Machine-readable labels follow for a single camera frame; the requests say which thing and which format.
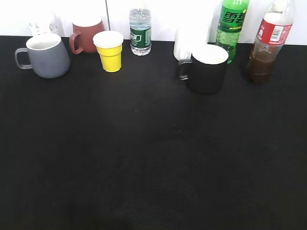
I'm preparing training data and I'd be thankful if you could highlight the grey ceramic mug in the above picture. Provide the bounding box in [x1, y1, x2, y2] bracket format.
[15, 34, 71, 79]

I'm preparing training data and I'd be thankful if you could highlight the cola bottle red label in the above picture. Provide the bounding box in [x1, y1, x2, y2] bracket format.
[245, 0, 295, 84]

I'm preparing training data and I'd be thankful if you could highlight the yellow paper cup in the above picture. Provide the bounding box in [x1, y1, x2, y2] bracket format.
[93, 31, 123, 72]

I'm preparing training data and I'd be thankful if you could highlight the green sprite bottle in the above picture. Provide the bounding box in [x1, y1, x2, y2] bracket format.
[215, 0, 250, 64]

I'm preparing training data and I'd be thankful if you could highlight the white patterned cup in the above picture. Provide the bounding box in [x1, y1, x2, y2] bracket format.
[28, 11, 60, 37]

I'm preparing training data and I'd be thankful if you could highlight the black ceramic mug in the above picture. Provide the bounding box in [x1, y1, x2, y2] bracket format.
[177, 44, 228, 95]

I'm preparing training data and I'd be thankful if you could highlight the white ceramic mug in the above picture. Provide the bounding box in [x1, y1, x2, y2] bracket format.
[173, 26, 210, 61]

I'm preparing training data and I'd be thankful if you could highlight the clear water bottle green label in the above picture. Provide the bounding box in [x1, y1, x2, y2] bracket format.
[129, 0, 152, 56]

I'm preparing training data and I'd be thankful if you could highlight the brown ceramic mug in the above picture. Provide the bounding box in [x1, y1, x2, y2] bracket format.
[69, 14, 105, 55]

